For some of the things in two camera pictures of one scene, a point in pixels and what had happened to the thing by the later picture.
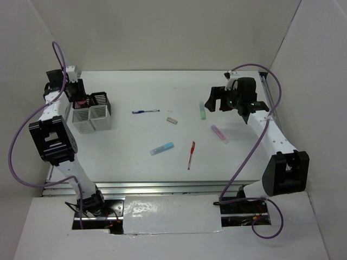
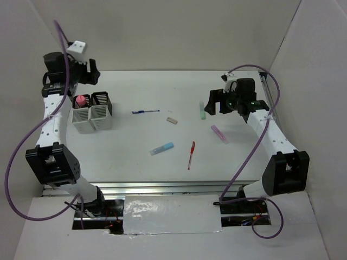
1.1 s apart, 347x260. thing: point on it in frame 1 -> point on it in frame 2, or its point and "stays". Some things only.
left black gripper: x=82 y=95 -> x=90 y=78
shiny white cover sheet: x=175 y=214 stays
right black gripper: x=218 y=92 stays
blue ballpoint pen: x=142 y=111 stays
